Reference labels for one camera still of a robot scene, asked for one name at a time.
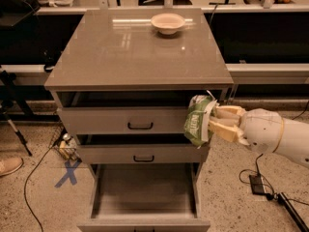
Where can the blue tape cross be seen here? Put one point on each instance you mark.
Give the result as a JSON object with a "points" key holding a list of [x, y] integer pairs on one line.
{"points": [[69, 175]]}

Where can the grey drawer cabinet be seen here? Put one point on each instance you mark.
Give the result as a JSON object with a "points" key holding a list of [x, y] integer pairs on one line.
{"points": [[119, 50]]}

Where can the grey top drawer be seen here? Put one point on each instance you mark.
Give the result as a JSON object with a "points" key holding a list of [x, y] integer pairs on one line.
{"points": [[121, 112]]}

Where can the white bowl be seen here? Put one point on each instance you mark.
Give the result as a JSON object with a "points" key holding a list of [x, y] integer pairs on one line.
{"points": [[167, 24]]}

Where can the black power strip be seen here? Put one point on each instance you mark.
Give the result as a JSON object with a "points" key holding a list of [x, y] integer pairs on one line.
{"points": [[283, 200]]}

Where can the grey middle drawer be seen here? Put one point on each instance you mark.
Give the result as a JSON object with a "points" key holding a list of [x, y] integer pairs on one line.
{"points": [[139, 148]]}

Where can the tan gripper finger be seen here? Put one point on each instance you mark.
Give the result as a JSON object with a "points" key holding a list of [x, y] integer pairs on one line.
{"points": [[228, 115], [227, 129]]}

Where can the black chair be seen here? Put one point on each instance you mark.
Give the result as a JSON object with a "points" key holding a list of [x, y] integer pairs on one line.
{"points": [[14, 11]]}

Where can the wire basket with bottles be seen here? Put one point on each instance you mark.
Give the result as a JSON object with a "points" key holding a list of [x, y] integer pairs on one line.
{"points": [[64, 144]]}

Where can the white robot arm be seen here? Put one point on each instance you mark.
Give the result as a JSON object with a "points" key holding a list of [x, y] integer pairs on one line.
{"points": [[294, 144]]}

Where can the grey drawer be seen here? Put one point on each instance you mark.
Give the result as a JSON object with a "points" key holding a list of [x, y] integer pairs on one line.
{"points": [[121, 112], [149, 197], [139, 148]]}

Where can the black power adapter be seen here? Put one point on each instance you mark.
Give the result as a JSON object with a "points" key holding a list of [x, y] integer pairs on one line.
{"points": [[257, 185]]}

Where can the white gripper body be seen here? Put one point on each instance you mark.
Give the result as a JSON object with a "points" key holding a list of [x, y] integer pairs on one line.
{"points": [[261, 129]]}

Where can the tan shoe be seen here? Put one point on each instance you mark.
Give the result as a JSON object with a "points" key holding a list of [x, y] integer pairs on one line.
{"points": [[10, 165]]}

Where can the black tripod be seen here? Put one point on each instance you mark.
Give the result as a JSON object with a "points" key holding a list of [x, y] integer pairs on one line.
{"points": [[12, 102]]}

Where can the green jalapeno chip bag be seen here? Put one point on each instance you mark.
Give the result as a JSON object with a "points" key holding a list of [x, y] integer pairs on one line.
{"points": [[196, 126]]}

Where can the grey bottom drawer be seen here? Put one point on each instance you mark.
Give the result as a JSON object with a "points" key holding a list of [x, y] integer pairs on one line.
{"points": [[149, 197]]}

